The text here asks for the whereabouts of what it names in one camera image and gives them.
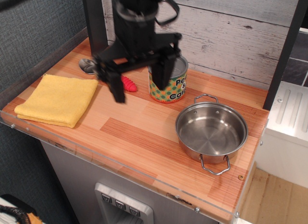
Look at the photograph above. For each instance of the dark grey left post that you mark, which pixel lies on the dark grey left post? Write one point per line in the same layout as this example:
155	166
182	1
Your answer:
100	25

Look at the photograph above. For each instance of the grey toy fridge cabinet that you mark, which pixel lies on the grey toy fridge cabinet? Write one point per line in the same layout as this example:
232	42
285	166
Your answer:
79	177

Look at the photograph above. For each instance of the silver dispenser panel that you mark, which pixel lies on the silver dispenser panel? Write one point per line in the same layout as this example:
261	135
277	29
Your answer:
122	206

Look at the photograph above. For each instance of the clear acrylic edge guard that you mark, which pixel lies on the clear acrylic edge guard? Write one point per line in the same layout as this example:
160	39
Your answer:
156	163

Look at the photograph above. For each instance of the peas and carrots toy can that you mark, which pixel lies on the peas and carrots toy can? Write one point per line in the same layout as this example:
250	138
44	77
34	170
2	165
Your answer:
176	87

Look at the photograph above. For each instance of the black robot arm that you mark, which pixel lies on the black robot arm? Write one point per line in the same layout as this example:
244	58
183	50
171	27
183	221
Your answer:
144	7

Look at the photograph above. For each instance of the spoon with red handle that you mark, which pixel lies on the spoon with red handle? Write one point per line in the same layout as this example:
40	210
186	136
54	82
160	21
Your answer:
87	66

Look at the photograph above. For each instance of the stainless steel pot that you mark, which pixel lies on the stainless steel pot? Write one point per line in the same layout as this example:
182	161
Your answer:
211	133

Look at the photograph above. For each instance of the dark grey right post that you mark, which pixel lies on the dark grey right post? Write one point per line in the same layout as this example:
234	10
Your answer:
295	26

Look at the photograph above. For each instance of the dark grey post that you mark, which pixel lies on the dark grey post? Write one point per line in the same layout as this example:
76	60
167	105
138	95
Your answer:
295	26
100	25

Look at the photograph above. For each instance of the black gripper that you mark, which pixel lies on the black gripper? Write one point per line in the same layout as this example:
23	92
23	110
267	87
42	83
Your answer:
136	45

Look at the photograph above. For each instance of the orange object bottom left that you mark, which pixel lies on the orange object bottom left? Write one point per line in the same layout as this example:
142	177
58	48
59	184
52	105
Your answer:
34	219

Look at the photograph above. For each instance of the white toy sink unit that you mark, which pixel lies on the white toy sink unit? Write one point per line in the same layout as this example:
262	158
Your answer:
283	148

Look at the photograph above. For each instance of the yellow folded cloth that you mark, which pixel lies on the yellow folded cloth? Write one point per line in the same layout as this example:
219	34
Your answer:
58	100

